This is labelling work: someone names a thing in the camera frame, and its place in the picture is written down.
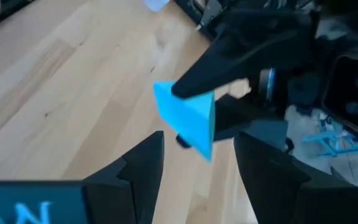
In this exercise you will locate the teal thick block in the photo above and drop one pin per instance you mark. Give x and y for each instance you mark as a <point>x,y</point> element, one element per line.
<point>188,115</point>

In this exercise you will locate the blue plastic floor object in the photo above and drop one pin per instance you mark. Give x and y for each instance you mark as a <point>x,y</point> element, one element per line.
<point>322,137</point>

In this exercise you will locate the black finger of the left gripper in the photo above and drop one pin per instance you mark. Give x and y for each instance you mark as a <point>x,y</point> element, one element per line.
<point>232,115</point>
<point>222,62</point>

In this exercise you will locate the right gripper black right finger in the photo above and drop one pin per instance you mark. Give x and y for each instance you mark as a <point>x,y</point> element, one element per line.
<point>284,199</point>

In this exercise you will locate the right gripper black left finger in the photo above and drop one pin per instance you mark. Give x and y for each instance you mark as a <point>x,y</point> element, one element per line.
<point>120,199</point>

